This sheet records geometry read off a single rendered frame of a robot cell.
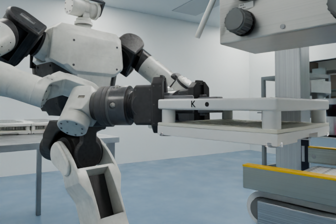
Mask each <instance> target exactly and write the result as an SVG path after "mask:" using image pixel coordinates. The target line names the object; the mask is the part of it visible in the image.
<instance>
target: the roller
mask: <svg viewBox="0 0 336 224"><path fill-rule="evenodd" d="M263 198H266V197H256V198H255V199H254V200H253V201H252V202H251V204H250V210H251V213H252V215H253V216H254V217H255V218H256V219H258V200H260V199H263Z"/></svg>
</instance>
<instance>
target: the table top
mask: <svg viewBox="0 0 336 224"><path fill-rule="evenodd" d="M43 134H44V133H35V134H10V135H0V153H6V152H18V151H29V150H39V149H40V142H41V140H42V139H43ZM96 136H97V137H98V138H99V139H101V140H102V141H103V142H104V143H105V144H109V143H119V142H120V137H119V136H113V135H106V134H100V133H97V134H96Z"/></svg>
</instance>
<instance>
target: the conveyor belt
mask: <svg viewBox="0 0 336 224"><path fill-rule="evenodd" d="M304 171H306V172H312V173H319V174H326V175H333V176H336V168H333V167H325V166H313V167H311V168H308V169H306V170H304ZM257 197H264V198H268V199H273V200H277V201H282V202H286V203H290V204H295V205H299V206H304V207H308V208H313V209H317V210H321V211H326V212H330V213H335V214H336V207H333V206H328V205H323V204H319V203H314V202H309V201H305V200H300V199H295V198H290V197H286V196H281V195H276V194H272V193H267V192H262V191H258V190H257V191H255V192H253V193H252V194H251V195H250V196H249V197H248V199H247V210H248V213H249V215H250V217H251V218H252V220H253V221H254V222H255V223H257V224H258V220H257V219H256V218H255V217H254V216H253V215H252V212H251V202H252V201H253V200H254V199H255V198H257Z"/></svg>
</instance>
